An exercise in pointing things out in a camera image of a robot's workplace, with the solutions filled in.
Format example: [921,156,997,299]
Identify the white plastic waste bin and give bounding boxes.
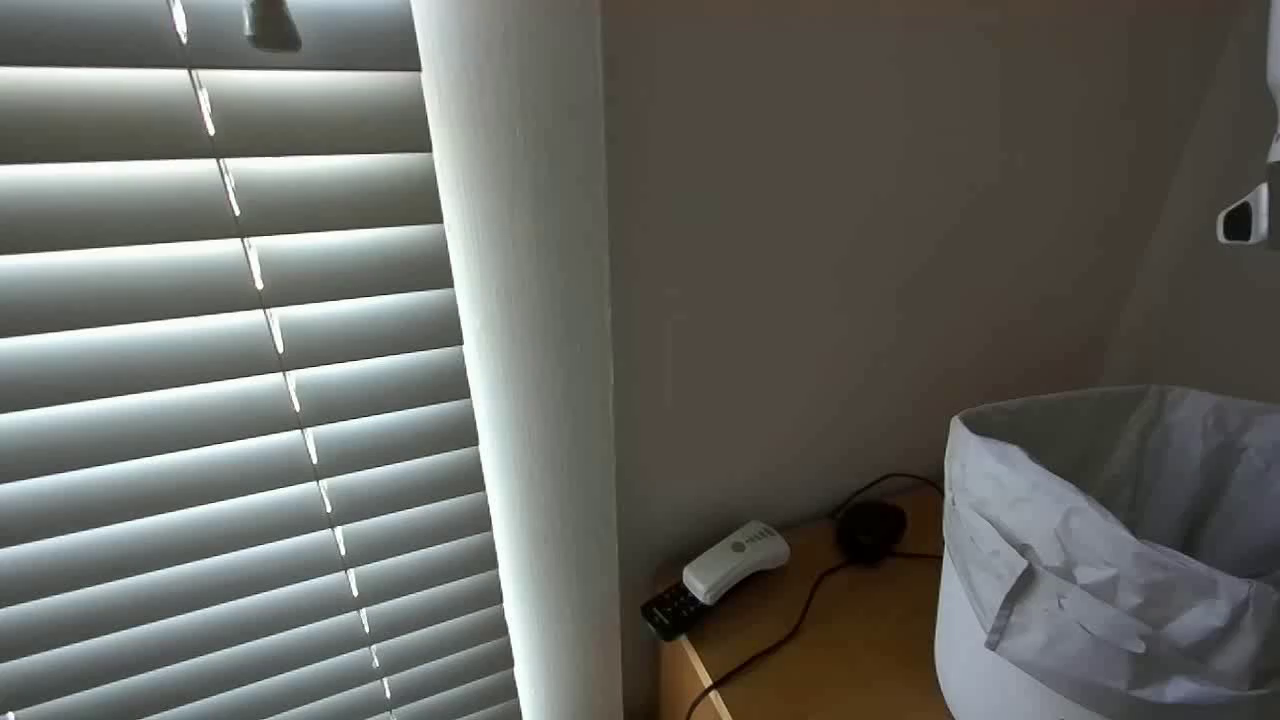
[930,384,1280,720]

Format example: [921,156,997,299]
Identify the white plastic bin liner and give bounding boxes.
[941,384,1280,709]

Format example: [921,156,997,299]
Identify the black flat remote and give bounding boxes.
[639,586,705,639]

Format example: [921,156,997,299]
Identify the white horizontal window blinds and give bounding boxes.
[0,0,521,720]

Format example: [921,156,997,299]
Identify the black cable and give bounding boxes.
[685,467,945,720]

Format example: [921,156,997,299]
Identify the black round cable puck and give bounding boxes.
[837,500,909,564]

